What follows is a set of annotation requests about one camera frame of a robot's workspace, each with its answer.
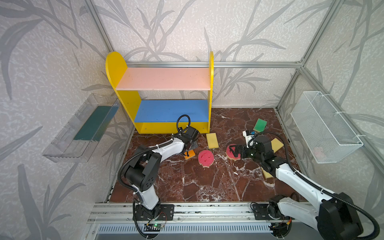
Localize green top sponge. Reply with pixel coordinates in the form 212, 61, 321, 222
253, 119, 267, 133

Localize orange sponge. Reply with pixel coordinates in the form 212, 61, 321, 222
184, 150, 196, 160

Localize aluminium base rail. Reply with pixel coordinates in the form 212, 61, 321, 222
87, 202, 293, 235

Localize pink round sponge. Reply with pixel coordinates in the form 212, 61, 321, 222
226, 144, 240, 159
198, 150, 215, 168

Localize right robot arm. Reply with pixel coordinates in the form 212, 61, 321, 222
227, 133, 380, 240

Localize yellow sponge green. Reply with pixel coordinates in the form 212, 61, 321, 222
206, 133, 219, 149

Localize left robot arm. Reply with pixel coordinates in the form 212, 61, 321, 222
117, 126, 200, 211

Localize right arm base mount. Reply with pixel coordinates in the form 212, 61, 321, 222
250, 202, 282, 220

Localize pink round sponge left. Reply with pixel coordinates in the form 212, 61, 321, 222
198, 150, 215, 168

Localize yellow shelf pink blue boards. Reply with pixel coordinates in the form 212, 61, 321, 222
106, 52, 214, 134

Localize yellow sponge near right base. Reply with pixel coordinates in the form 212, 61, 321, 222
262, 169, 273, 179

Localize pink round sponge right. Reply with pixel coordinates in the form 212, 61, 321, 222
226, 144, 240, 159

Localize white wire mesh basket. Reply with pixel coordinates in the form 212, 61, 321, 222
291, 91, 364, 164

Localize pink object in basket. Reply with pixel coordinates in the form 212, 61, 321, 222
313, 147, 327, 162

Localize clear plastic wall bin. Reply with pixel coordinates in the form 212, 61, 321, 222
43, 94, 120, 163

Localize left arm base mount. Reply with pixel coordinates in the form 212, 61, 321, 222
134, 204, 175, 221

